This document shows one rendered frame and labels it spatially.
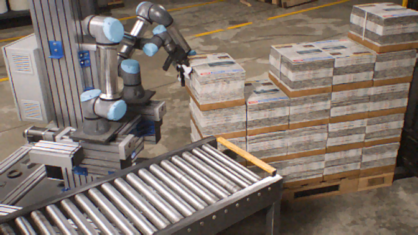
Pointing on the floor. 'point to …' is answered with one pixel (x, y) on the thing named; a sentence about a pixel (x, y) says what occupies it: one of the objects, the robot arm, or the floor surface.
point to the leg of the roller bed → (273, 218)
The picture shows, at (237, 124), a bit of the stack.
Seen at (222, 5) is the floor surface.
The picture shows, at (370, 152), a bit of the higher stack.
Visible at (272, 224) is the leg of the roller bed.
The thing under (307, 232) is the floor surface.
